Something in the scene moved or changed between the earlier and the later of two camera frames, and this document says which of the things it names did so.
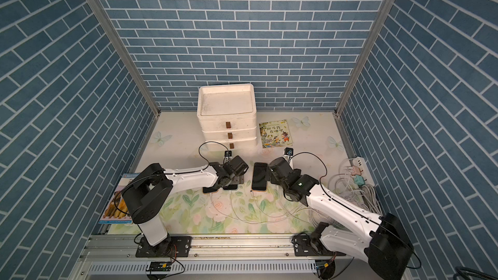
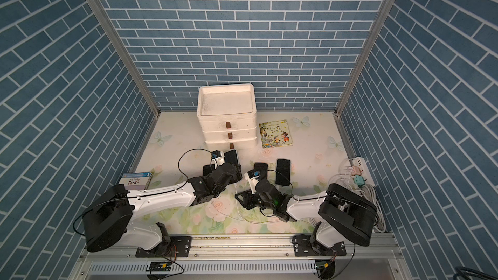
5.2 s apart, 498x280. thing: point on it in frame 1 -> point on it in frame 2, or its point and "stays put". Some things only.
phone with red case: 259,182 stays put
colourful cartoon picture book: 275,134 stays put
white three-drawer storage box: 227,116 stays put
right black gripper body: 273,179 -> 253,200
